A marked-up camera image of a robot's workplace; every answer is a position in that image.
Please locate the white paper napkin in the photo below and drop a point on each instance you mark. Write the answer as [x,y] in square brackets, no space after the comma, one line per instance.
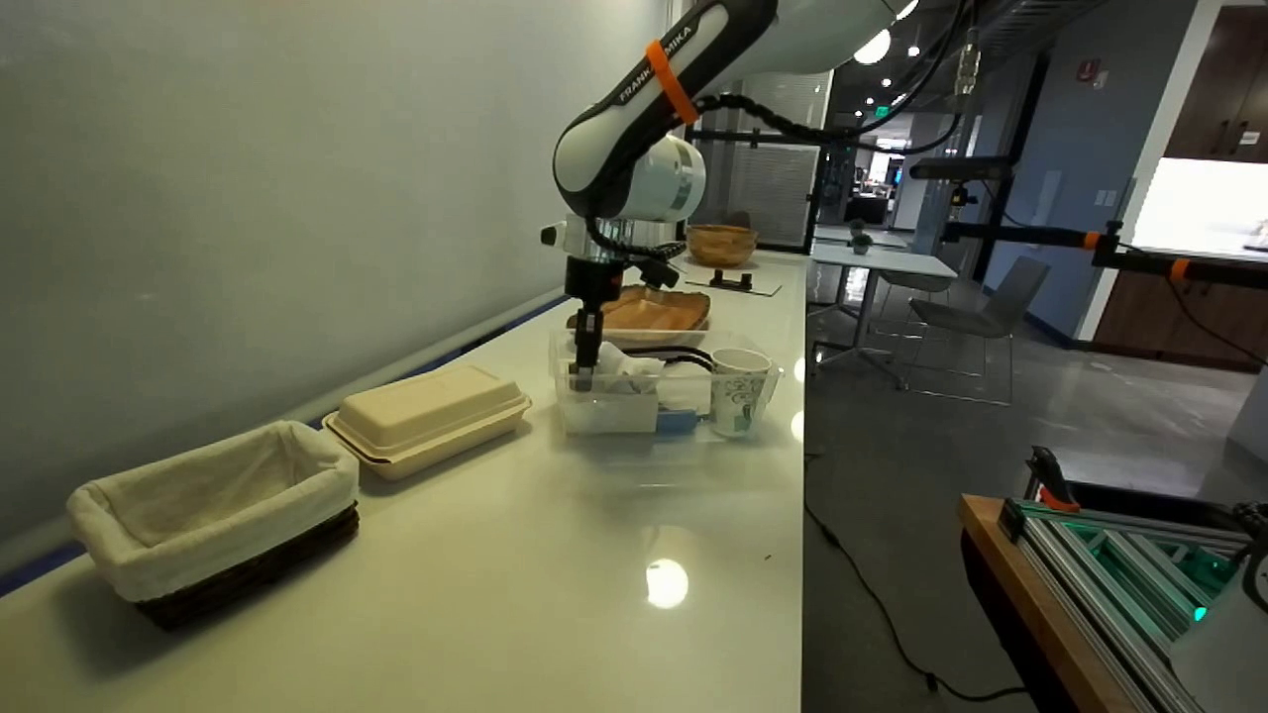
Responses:
[631,378]

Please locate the black boom with orange clips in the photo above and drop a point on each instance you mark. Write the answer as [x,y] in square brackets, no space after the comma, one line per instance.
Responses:
[1056,238]

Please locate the cloth lined dark basket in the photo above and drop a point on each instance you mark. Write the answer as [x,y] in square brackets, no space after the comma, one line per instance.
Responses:
[220,517]

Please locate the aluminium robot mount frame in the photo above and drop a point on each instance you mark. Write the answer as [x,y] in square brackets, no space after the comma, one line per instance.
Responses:
[1134,569]

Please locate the wooden serving tray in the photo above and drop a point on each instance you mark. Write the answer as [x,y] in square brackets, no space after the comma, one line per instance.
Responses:
[660,318]

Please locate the white paper cup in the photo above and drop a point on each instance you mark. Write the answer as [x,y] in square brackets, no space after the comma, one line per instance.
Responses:
[738,392]

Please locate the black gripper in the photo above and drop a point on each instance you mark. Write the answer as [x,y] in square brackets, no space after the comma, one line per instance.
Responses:
[591,293]

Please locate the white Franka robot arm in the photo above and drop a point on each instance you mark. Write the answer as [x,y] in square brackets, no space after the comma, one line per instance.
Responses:
[635,119]

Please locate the clear plastic lunchbox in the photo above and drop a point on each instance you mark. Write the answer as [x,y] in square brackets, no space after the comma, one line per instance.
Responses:
[678,396]

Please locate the grey office chair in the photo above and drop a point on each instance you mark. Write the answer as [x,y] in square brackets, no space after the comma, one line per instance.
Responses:
[984,304]

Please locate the tan woven basket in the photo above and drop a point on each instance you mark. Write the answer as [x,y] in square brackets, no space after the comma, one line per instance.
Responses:
[723,243]

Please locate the wooden mount board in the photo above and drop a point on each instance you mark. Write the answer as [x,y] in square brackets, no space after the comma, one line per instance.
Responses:
[1042,620]

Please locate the beige clamshell food container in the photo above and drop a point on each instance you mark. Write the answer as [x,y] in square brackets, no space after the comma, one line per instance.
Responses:
[430,419]

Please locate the grey background desk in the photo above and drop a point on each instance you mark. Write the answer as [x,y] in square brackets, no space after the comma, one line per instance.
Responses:
[877,258]

